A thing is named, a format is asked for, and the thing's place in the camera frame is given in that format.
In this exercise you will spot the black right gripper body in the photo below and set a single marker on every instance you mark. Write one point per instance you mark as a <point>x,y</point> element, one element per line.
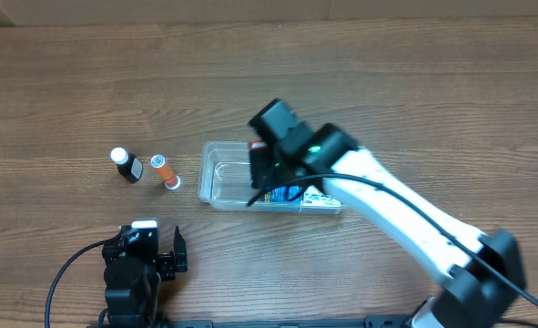
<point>258,169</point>

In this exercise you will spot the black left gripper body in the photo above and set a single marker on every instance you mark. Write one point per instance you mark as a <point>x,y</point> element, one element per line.
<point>163,263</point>

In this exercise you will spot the blue cough medicine box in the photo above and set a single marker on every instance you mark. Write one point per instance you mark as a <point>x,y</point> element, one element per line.
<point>290,194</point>

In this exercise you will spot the red white medicine box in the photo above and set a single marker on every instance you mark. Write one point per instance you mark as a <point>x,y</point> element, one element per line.
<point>256,144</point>

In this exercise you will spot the white blue Hansaplast box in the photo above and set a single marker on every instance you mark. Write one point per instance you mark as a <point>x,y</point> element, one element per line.
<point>314,198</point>

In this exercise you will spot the orange tablet tube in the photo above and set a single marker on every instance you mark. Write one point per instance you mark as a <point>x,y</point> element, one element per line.
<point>171,180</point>

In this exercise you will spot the dark syrup bottle white cap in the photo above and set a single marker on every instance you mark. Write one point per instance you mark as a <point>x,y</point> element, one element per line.
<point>128,164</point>

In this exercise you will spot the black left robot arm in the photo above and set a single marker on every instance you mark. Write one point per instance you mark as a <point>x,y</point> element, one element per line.
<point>133,274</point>

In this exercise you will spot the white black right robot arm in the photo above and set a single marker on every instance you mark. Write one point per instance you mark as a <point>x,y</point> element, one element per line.
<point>481,275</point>

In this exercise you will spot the clear plastic container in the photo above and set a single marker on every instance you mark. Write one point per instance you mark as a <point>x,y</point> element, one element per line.
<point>225,181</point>

